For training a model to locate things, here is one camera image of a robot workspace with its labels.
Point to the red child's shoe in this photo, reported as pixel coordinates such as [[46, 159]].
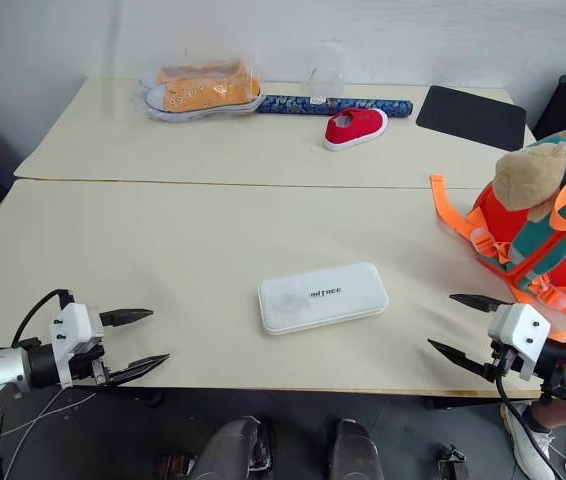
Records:
[[358, 127]]

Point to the white rectangular case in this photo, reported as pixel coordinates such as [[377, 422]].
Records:
[[313, 300]]

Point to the blue patterned paper roll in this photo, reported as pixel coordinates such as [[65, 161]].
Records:
[[303, 105]]

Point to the orange canvas sneaker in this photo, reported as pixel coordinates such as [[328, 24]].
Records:
[[198, 95]]

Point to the beige plush toy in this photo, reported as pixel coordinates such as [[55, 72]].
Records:
[[523, 180]]

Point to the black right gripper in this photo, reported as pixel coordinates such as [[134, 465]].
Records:
[[502, 364]]

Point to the clear plastic cup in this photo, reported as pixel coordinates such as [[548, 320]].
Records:
[[327, 75]]

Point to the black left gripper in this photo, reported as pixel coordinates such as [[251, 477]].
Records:
[[83, 365]]

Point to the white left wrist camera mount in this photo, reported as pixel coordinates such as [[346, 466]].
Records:
[[76, 320]]

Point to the black mat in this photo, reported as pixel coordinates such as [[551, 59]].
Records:
[[473, 117]]

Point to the dark rounded shape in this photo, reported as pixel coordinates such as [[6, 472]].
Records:
[[233, 450], [355, 450]]

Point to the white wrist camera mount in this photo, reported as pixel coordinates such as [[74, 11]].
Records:
[[76, 320], [520, 325]]

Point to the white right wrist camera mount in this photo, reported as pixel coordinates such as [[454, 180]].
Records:
[[520, 325]]

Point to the person's bare leg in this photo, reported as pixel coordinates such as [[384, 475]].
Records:
[[555, 415]]

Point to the orange sneakers in plastic box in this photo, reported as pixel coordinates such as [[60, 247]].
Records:
[[203, 114]]

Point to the white sneaker of person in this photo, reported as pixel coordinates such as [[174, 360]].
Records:
[[528, 450]]

